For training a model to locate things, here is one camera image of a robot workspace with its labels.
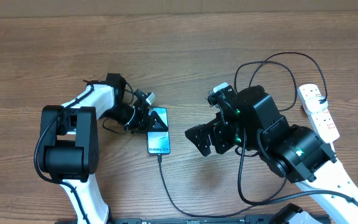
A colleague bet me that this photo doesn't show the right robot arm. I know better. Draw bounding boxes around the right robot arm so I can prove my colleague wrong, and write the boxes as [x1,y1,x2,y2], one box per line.
[185,83,358,223]

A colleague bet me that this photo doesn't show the white power strip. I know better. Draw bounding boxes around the white power strip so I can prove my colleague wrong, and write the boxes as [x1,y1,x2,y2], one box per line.
[298,84,340,144]

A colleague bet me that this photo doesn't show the black USB charging cable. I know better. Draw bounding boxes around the black USB charging cable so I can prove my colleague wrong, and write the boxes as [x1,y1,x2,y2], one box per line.
[157,52,329,218]

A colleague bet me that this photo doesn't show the Samsung Galaxy smartphone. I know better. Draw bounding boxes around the Samsung Galaxy smartphone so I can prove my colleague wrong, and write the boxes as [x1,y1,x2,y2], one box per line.
[147,107,170,154]

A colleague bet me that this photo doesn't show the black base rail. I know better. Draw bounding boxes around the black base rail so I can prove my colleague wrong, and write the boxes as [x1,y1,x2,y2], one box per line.
[54,203,332,224]

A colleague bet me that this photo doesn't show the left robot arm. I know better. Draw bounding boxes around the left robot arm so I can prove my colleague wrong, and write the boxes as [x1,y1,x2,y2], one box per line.
[34,73,170,223]

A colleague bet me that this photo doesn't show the white charger adapter plug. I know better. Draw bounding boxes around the white charger adapter plug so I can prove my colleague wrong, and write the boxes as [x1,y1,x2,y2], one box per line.
[305,95,328,114]

